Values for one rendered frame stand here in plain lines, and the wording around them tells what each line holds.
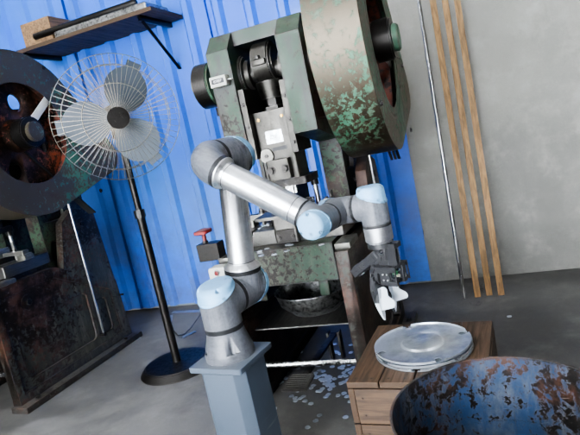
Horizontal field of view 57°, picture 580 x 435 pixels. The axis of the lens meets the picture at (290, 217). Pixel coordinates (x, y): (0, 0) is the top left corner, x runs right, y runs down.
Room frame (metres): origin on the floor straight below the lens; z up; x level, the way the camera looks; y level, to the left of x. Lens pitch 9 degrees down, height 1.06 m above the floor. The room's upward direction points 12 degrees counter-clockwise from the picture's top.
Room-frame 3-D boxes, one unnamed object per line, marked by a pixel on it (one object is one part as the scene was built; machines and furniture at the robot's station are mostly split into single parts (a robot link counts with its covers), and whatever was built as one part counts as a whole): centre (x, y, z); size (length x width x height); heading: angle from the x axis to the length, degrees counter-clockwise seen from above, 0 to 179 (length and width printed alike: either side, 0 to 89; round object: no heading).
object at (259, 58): (2.21, -0.03, 1.27); 0.21 x 0.12 x 0.34; 159
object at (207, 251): (2.11, 0.34, 0.62); 0.10 x 0.06 x 0.20; 69
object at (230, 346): (1.54, 0.26, 0.50); 0.15 x 0.15 x 0.10
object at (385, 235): (1.39, -0.23, 0.75); 0.08 x 0.08 x 0.05
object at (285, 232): (2.05, 0.03, 0.72); 0.25 x 0.14 x 0.14; 159
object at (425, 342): (1.52, -0.31, 0.37); 0.29 x 0.29 x 0.01
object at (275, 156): (2.17, -0.02, 1.04); 0.17 x 0.15 x 0.30; 159
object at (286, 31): (2.35, -0.09, 0.83); 0.79 x 0.43 x 1.34; 159
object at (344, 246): (2.25, -0.33, 0.45); 0.92 x 0.12 x 0.90; 159
